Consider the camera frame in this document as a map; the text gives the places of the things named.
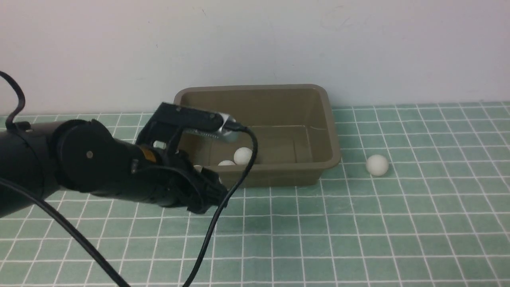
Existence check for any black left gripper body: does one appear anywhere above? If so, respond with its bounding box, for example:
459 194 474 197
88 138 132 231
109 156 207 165
155 149 228 214

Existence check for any white ball with logo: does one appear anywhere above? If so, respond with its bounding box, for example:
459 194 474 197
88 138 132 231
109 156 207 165
218 160 236 166

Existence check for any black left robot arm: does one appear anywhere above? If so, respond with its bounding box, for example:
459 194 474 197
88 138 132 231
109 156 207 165
0 120 228 214

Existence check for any brown plastic bin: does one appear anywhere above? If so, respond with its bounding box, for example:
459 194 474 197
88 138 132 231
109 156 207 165
173 84 341 188

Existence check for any green checked tablecloth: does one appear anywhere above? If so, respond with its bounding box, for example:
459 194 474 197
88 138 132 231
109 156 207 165
0 102 510 287

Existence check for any black camera cable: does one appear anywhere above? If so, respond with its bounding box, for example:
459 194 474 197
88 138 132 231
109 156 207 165
0 71 259 287

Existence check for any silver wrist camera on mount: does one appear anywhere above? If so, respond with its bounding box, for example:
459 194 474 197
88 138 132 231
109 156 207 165
135 103 247 153

